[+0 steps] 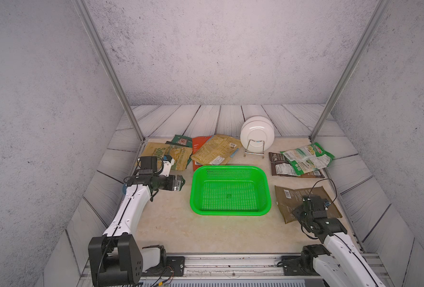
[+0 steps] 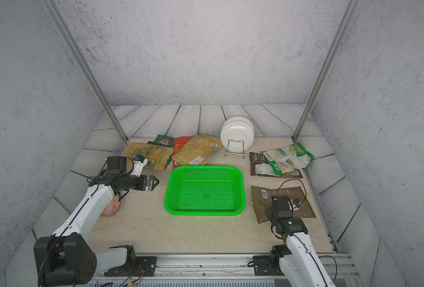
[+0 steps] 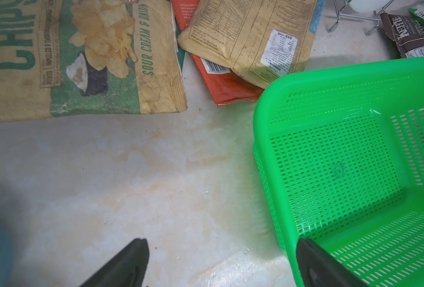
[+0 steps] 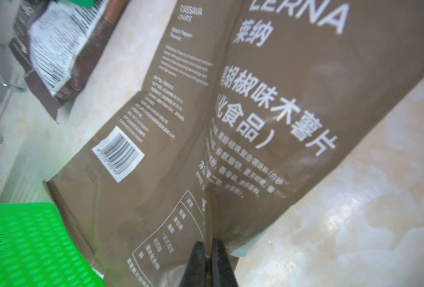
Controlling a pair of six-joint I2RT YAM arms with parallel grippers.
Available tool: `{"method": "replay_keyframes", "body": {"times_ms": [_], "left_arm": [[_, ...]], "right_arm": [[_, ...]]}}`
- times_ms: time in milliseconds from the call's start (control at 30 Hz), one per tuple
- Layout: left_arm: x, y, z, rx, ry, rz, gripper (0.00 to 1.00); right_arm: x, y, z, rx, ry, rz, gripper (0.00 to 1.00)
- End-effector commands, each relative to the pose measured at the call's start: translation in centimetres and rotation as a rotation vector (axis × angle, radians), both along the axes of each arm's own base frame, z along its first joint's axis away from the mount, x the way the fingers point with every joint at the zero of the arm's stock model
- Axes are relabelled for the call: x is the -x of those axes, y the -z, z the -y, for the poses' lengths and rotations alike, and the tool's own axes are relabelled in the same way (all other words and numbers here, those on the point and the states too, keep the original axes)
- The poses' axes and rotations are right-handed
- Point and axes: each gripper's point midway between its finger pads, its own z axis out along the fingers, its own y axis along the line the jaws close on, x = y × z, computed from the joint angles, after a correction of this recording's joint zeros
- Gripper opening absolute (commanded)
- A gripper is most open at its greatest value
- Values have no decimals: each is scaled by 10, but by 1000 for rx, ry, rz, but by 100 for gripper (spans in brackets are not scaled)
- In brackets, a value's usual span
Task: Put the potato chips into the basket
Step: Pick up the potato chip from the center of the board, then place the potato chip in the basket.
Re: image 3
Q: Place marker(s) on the sour cream onion chips bag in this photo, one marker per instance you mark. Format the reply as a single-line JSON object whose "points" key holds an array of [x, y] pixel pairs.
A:
{"points": [[66, 58]]}

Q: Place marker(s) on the red snack bag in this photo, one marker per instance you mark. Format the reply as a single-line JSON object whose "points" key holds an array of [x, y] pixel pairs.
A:
{"points": [[225, 86]]}

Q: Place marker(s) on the brown Kettle chips bag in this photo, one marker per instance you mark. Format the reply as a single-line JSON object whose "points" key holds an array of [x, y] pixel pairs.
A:
{"points": [[407, 34]]}

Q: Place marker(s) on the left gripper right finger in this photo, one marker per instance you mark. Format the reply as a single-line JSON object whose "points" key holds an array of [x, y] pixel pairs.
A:
{"points": [[319, 269]]}

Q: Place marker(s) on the green plastic basket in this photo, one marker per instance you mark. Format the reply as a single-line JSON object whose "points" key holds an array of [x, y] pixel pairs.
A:
{"points": [[340, 152]]}

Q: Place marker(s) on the metal wire plate stand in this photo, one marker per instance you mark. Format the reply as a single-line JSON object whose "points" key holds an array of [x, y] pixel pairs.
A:
{"points": [[343, 10]]}

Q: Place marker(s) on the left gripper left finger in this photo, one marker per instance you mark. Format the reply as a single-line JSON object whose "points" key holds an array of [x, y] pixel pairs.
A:
{"points": [[126, 269]]}

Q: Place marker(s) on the tan chips bag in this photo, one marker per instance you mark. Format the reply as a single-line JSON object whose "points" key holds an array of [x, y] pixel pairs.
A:
{"points": [[259, 40]]}

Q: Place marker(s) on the white plate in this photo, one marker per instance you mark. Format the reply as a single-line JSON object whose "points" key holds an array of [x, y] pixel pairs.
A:
{"points": [[367, 6]]}

